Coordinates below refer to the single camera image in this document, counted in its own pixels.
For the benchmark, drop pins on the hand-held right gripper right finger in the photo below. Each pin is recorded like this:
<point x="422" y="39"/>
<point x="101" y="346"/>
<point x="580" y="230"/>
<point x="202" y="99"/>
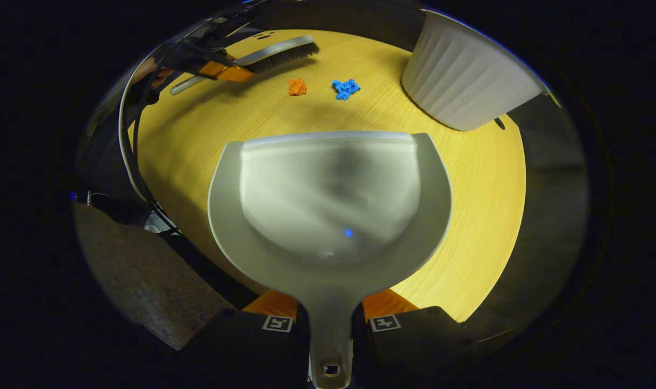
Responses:
<point x="414" y="351"/>

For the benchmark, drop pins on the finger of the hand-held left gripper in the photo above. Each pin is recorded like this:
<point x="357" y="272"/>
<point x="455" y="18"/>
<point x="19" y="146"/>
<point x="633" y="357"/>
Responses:
<point x="225" y="71"/>

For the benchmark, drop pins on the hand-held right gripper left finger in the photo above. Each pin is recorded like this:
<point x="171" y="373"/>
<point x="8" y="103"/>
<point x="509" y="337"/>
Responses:
<point x="241" y="351"/>

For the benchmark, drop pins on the small white broom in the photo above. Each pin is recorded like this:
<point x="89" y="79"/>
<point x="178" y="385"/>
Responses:
<point x="274" y="51"/>

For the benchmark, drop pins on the orange paper scrap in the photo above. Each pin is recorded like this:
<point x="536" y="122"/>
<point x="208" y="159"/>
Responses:
<point x="297" y="86"/>

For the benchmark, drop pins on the blue paper scrap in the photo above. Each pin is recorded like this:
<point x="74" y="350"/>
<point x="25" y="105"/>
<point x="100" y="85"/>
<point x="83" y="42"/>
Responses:
<point x="345" y="88"/>

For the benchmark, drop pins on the white dustpan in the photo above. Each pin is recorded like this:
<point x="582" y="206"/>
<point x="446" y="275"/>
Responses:
<point x="328" y="189"/>

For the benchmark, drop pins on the white ribbed garbage bin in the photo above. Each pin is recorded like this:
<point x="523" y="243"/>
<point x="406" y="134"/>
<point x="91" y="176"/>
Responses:
<point x="457" y="75"/>

